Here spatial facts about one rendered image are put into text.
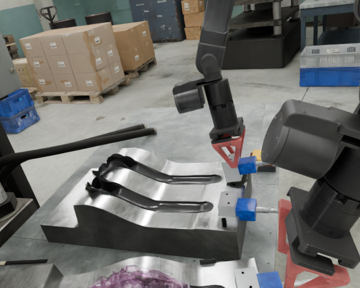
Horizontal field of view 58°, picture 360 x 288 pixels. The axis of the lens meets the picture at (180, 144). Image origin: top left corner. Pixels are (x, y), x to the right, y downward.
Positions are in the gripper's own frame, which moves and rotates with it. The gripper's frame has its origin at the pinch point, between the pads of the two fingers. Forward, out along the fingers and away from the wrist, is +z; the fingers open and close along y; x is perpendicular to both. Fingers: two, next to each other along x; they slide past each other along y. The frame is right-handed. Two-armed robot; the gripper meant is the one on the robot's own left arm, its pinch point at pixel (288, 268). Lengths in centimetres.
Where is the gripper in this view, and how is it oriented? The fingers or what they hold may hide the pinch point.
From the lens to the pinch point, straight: 47.9
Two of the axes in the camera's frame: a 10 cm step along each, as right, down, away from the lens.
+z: -2.7, 8.2, 5.0
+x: 9.5, 3.1, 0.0
